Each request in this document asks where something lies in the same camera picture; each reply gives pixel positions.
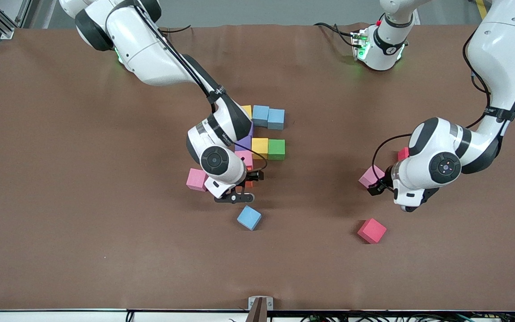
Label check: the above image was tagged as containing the brown table mat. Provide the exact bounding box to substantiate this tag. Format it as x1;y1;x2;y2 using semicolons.
0;22;515;312

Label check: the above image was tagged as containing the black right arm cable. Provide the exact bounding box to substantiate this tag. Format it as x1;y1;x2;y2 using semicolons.
132;0;268;173

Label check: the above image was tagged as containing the blue foam cube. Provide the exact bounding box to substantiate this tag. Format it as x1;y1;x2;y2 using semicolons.
236;205;262;231
252;105;270;127
268;109;286;131

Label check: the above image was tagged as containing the grey metal bracket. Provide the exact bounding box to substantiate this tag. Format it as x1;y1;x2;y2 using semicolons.
248;296;274;322

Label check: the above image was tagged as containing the pink foam cube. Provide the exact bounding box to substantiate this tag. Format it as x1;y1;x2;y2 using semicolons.
235;150;254;171
359;165;386;189
186;168;209;192

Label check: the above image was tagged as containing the black base cable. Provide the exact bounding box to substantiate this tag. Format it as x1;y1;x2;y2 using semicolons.
315;22;357;47

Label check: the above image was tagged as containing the rose red foam cube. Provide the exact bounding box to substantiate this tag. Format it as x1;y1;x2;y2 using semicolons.
357;218;388;245

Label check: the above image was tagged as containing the silver connector box green light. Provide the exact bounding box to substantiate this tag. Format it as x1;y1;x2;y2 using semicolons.
350;29;370;61

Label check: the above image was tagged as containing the green foam cube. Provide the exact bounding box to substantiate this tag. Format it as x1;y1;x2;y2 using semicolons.
268;139;286;161

